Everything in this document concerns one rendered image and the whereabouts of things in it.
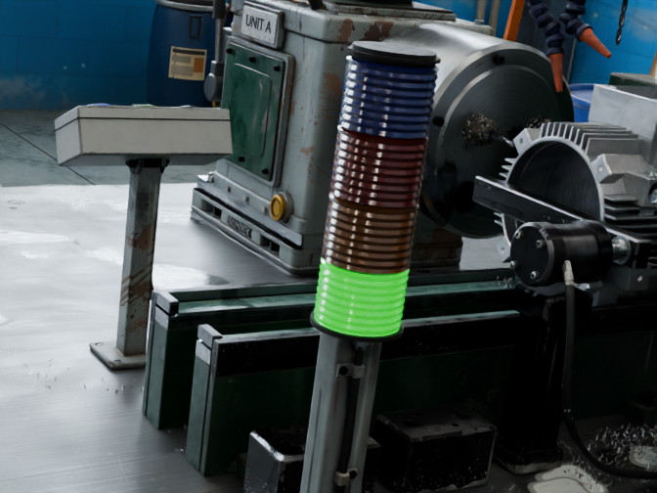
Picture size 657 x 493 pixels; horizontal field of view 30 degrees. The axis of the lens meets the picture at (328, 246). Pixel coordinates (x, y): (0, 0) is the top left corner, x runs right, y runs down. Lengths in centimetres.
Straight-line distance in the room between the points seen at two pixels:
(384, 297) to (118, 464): 40
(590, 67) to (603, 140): 726
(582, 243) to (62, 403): 52
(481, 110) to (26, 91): 558
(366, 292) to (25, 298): 79
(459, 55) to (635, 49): 681
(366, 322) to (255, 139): 98
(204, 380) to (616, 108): 56
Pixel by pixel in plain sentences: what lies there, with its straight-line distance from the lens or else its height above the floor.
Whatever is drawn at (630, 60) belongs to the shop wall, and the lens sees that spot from 832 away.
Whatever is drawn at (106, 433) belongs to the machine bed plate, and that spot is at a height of 80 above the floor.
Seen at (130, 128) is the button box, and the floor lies 106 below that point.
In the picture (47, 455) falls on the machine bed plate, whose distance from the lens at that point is 114.
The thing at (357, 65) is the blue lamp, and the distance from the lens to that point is 77.
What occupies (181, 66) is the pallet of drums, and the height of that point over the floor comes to 40.
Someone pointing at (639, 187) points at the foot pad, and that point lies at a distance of 129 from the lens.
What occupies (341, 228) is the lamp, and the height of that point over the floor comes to 110.
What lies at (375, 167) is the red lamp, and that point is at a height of 115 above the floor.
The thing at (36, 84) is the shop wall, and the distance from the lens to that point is 698.
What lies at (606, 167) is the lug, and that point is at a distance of 127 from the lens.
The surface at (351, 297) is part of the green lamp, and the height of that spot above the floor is 106.
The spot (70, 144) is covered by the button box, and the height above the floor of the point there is 104.
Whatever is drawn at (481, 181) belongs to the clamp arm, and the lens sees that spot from 137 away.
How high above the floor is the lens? 130
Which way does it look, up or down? 16 degrees down
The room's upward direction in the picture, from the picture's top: 7 degrees clockwise
